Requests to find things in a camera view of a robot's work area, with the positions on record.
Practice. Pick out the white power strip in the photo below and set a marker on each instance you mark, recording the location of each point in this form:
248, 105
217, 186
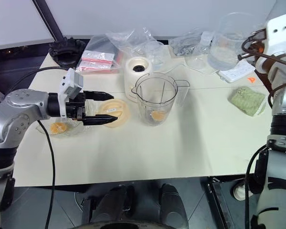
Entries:
237, 72

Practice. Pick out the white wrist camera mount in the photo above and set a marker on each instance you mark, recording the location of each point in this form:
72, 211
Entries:
277, 33
70, 82

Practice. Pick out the cream blender jar lid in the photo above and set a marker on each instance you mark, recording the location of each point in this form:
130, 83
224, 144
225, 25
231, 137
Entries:
116, 112

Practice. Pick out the orange segment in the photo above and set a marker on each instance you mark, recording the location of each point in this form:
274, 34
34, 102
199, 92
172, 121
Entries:
157, 115
58, 128

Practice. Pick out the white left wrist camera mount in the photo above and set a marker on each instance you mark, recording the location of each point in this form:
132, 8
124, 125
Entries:
70, 82

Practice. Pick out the large clear measuring jug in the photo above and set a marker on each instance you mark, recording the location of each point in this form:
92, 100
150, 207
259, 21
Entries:
228, 45

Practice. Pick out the bag of dark parts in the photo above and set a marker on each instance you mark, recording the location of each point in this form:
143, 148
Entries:
184, 44

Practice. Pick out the small clear plastic cup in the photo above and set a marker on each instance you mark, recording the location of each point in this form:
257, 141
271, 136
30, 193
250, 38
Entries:
156, 52

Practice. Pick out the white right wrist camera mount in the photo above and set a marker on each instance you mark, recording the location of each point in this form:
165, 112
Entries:
277, 33

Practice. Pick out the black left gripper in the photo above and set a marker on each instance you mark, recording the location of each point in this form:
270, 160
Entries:
75, 109

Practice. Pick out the plastic bag with orange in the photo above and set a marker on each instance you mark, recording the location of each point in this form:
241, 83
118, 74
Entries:
74, 130

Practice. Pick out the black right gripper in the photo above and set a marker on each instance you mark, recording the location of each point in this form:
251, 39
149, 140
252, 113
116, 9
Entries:
261, 38

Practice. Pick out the green folded cloth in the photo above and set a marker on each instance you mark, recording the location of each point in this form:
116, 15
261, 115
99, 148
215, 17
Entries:
248, 101

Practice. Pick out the black floor frame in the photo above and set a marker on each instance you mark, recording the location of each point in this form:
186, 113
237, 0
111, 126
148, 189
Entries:
217, 202

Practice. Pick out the white round floor object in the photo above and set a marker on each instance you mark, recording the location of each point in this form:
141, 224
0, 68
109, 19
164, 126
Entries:
238, 190

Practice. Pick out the red zip plastic bags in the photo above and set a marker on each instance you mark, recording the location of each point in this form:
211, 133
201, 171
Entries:
95, 59

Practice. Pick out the black stand base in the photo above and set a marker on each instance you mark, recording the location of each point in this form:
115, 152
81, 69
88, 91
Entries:
66, 51

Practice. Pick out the white blender base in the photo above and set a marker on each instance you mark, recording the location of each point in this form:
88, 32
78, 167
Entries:
135, 71

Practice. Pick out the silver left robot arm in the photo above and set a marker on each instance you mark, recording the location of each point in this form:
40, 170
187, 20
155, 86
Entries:
19, 105

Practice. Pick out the crumpled clear plastic bag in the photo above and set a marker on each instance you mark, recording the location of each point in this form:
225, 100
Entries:
131, 39

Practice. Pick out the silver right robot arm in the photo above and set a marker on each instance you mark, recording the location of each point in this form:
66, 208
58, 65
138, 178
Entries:
283, 95

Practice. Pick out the clear blender jar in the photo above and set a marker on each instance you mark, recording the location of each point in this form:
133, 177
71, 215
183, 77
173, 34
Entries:
157, 100

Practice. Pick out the small white labelled packet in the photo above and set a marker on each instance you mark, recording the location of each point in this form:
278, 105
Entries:
207, 38

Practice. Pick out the black stand pole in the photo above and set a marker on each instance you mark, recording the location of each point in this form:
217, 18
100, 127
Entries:
48, 19

